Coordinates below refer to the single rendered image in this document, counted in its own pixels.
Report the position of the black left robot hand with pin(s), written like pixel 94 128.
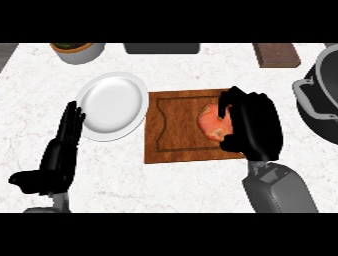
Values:
pixel 57 160

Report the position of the grey plant pot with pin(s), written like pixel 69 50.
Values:
pixel 78 51

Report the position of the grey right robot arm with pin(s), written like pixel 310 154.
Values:
pixel 277 190

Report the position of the dark grey rectangular appliance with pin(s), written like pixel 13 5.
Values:
pixel 161 48

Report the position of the large dark grey pot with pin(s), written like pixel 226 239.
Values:
pixel 335 96

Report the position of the orange squash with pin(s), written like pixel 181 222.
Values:
pixel 214 124

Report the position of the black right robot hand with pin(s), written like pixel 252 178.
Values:
pixel 257 126

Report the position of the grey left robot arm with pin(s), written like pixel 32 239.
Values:
pixel 53 203

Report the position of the dark brown wooden block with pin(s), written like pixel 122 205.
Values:
pixel 276 55

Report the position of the white round plate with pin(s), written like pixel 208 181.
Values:
pixel 112 106

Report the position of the brown wooden cutting board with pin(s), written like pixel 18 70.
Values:
pixel 178 128

